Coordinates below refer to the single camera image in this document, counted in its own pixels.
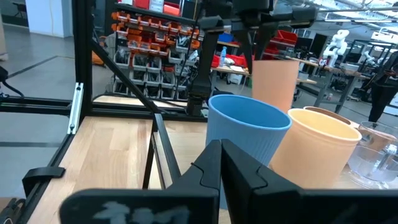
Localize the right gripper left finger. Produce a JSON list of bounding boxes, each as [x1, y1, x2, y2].
[[58, 139, 222, 224]]

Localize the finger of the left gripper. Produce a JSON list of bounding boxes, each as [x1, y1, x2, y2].
[[238, 28, 255, 75], [262, 28, 280, 62]]

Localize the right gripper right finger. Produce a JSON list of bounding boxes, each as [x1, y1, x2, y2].
[[220, 138, 398, 224]]

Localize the tall peach plastic cup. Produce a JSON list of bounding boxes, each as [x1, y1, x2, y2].
[[251, 59, 300, 114]]

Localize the peach mug with handle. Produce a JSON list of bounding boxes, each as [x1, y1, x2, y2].
[[268, 108, 363, 190]]

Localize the blue ribbed cup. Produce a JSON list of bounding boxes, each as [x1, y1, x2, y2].
[[205, 94, 293, 210]]

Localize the clear glass mug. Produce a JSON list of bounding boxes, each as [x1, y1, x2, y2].
[[347, 121, 398, 190]]

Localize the red storage bins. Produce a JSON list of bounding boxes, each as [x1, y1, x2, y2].
[[211, 29, 299, 68]]

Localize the wooden workbench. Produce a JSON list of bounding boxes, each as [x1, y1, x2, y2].
[[284, 55, 374, 108]]

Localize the parts bin rack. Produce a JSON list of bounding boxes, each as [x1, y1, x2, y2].
[[109, 11, 201, 101]]

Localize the person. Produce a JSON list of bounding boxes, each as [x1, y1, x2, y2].
[[368, 50, 398, 124]]

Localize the wooden shelf with black frame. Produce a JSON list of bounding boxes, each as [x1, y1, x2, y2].
[[142, 113, 398, 224]]

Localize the silver frame bracket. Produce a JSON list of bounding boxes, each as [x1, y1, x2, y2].
[[67, 82, 85, 136]]

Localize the black frame clip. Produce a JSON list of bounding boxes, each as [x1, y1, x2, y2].
[[22, 166, 67, 198]]

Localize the black table frame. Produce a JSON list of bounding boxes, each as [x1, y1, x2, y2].
[[0, 0, 209, 224]]

